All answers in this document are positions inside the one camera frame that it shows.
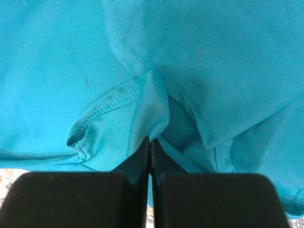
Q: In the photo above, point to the floral patterned table mat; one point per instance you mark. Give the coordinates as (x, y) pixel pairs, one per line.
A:
(7, 178)

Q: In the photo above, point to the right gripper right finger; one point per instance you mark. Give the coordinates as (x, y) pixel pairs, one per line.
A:
(199, 200)

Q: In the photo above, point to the teal t shirt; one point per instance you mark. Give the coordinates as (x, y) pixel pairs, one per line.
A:
(220, 84)

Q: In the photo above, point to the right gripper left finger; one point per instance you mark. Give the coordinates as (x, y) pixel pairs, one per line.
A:
(115, 199)

